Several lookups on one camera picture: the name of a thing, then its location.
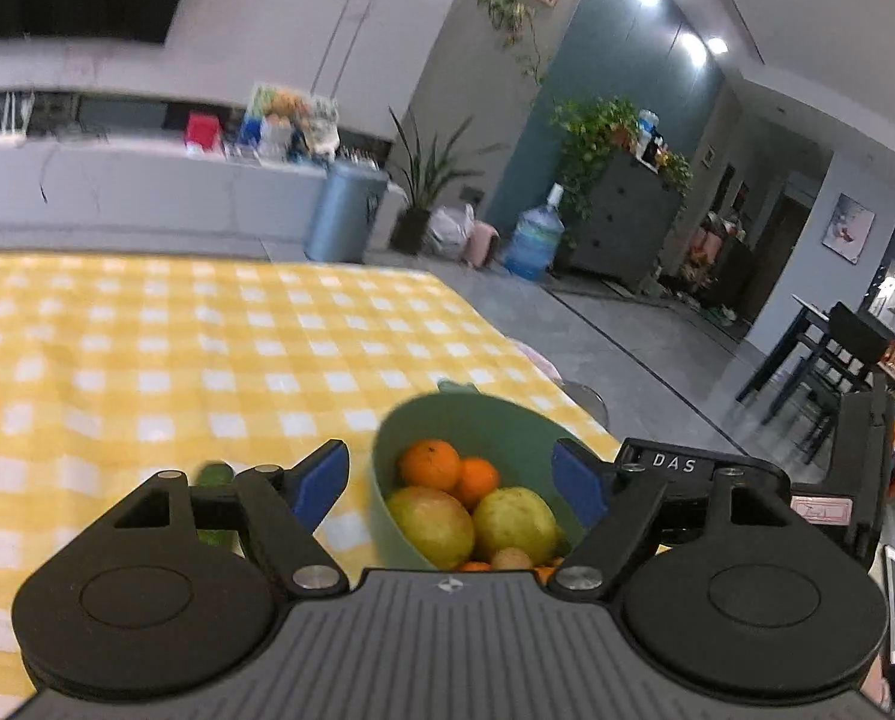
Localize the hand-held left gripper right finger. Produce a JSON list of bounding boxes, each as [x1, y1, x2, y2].
[[545, 439, 824, 599]]

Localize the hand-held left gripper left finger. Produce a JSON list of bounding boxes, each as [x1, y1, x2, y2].
[[113, 441, 352, 599]]

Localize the yellow-green pear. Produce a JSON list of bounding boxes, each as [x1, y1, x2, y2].
[[385, 487, 477, 569], [472, 487, 561, 563]]

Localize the green colander bowl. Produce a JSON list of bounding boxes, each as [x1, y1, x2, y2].
[[370, 381, 620, 572]]

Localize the green cucumber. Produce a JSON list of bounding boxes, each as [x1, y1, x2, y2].
[[194, 461, 235, 550]]

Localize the yellow checkered tablecloth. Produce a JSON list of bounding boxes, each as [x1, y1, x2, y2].
[[0, 255, 621, 720]]

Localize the black dining table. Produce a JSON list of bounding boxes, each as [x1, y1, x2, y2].
[[736, 294, 879, 421]]

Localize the cluttered low shelf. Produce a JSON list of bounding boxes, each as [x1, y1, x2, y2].
[[680, 210, 756, 323]]

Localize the black dining chair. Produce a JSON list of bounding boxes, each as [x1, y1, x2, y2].
[[796, 301, 894, 466]]

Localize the blue water jug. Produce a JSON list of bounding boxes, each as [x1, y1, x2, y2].
[[501, 184, 566, 282]]

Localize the dark grey cabinet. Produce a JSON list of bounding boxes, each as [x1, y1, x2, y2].
[[567, 150, 684, 290]]

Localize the long-leaf potted plant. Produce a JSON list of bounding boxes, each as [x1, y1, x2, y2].
[[388, 109, 494, 256]]

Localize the grey-blue trash can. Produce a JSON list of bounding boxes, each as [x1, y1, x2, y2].
[[304, 159, 391, 265]]

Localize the white plastic bag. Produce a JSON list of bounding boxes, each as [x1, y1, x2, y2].
[[427, 202, 477, 260]]

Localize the small flowering plant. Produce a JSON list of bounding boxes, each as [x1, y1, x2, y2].
[[653, 150, 695, 196]]

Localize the white marble media console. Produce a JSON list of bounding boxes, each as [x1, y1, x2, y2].
[[0, 41, 411, 263]]

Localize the leafy trailing potted plant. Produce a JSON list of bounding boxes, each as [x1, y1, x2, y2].
[[548, 96, 644, 241]]

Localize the red box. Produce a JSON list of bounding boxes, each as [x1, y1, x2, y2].
[[185, 112, 222, 155]]

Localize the hanging vine plant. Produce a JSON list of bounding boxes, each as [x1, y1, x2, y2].
[[477, 0, 549, 87]]

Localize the white router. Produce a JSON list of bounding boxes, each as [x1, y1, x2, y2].
[[0, 90, 36, 145]]

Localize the white wall art print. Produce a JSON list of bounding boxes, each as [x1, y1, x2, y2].
[[822, 193, 876, 265]]

